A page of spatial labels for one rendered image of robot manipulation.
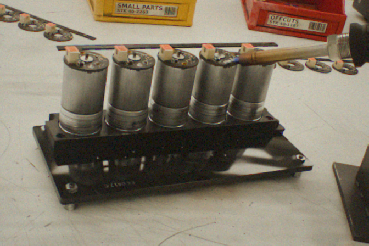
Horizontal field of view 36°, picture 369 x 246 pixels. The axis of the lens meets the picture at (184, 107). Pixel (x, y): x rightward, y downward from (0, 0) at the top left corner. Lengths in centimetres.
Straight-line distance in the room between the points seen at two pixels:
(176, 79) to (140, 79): 2
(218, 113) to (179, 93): 3
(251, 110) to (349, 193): 8
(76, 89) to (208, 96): 8
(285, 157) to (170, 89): 9
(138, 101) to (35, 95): 10
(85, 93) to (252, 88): 11
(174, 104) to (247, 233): 9
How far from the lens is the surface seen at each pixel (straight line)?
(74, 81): 31
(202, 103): 36
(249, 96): 37
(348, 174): 38
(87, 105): 32
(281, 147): 38
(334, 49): 32
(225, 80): 35
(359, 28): 32
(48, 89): 42
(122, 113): 33
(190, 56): 34
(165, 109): 34
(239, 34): 58
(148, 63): 33
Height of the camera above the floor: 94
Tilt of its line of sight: 28 degrees down
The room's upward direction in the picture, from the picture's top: 11 degrees clockwise
